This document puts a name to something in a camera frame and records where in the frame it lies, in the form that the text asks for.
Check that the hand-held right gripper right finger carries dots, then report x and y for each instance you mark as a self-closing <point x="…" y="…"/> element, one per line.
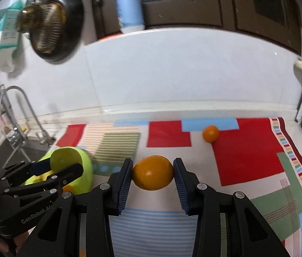
<point x="181" y="191"/>

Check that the colourful patchwork cloth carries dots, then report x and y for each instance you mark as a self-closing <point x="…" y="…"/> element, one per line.
<point x="242" y="160"/>

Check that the steel sink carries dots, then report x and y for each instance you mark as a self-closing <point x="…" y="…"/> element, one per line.
<point x="14" y="152"/>

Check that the dark wooden window frame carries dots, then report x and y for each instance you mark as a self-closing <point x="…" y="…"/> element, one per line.
<point x="220" y="2"/>

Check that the black frying pan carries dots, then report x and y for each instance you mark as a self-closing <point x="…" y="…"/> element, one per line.
<point x="73" y="26"/>

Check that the green apple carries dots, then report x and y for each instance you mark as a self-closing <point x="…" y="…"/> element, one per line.
<point x="62" y="158"/>

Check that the white pump soap bottle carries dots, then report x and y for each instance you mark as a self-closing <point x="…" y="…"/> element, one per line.
<point x="129" y="8"/>

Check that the orange tangerine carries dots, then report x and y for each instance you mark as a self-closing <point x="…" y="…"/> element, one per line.
<point x="211" y="133"/>
<point x="153" y="173"/>

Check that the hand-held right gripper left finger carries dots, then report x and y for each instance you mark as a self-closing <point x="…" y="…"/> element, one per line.
<point x="123" y="191"/>

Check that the teal and white tissue pack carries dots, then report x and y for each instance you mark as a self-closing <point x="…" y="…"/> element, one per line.
<point x="4" y="37"/>

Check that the large chrome faucet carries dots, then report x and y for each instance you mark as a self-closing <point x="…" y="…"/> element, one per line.
<point x="16" y="135"/>

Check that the brass perforated strainer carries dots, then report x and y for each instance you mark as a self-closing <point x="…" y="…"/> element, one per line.
<point x="50" y="29"/>

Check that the green plate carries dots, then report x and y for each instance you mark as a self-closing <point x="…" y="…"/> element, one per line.
<point x="86" y="172"/>

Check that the small brass pot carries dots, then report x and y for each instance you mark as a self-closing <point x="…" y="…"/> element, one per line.
<point x="28" y="18"/>

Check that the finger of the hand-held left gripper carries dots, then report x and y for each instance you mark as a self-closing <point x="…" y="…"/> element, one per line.
<point x="40" y="166"/>
<point x="65" y="172"/>

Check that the thin gooseneck faucet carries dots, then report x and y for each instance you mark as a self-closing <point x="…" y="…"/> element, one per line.
<point x="34" y="117"/>

